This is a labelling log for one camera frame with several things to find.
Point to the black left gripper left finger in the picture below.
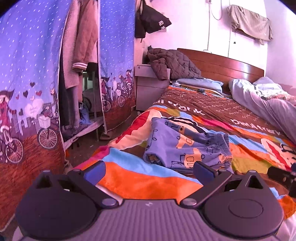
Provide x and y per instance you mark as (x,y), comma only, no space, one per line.
(81,181)

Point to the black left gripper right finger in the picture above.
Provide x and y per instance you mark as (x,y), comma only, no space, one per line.
(227,189)

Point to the blue printed children's pants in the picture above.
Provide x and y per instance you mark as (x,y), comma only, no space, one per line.
(177,147)

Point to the colourful paul frank bedspread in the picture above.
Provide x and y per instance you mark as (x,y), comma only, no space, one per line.
(254,145)

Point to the light blue pillow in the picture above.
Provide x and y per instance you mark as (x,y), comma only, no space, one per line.
(203,83)

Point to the grey rumpled duvet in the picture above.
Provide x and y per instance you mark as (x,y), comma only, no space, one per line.
(267,100)

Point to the grey bedside cabinet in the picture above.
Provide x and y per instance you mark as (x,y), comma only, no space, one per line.
(149,88)

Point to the wooden headboard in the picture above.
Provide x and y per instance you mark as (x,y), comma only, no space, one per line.
(222,68)

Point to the brown quilted jacket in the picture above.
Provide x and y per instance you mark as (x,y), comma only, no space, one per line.
(171,64)

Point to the pink hanging quilted jacket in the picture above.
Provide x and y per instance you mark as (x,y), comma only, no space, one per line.
(78,50)

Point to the blue dotted wardrobe curtain right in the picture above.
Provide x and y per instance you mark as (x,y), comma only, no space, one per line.
(116,54)

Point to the blue dotted wardrobe curtain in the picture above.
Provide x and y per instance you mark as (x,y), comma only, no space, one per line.
(31,37)
(116,54)

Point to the blue dotted wardrobe curtain left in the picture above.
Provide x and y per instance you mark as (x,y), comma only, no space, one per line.
(31,37)

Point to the black hanging bag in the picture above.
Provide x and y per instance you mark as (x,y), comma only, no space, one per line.
(149,20)

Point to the beige cloth on wall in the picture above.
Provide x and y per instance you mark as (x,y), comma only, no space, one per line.
(250,23)

